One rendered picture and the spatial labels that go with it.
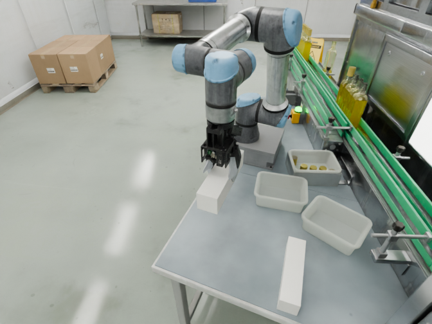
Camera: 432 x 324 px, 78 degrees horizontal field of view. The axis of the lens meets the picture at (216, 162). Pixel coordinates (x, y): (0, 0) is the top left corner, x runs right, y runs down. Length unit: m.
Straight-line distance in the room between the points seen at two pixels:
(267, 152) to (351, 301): 0.70
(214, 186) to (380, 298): 0.66
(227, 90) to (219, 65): 0.06
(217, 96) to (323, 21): 7.01
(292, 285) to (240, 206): 0.41
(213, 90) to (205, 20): 6.66
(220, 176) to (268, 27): 0.55
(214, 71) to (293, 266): 0.67
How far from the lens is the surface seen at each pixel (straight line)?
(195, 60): 0.73
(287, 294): 0.92
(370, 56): 1.86
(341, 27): 7.74
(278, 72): 1.12
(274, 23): 1.02
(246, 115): 1.31
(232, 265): 1.01
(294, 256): 0.99
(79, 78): 4.53
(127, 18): 7.64
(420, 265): 1.06
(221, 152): 0.67
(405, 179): 1.23
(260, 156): 1.35
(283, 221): 1.16
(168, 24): 6.73
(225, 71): 0.59
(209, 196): 0.71
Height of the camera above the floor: 1.61
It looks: 38 degrees down
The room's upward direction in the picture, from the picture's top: straight up
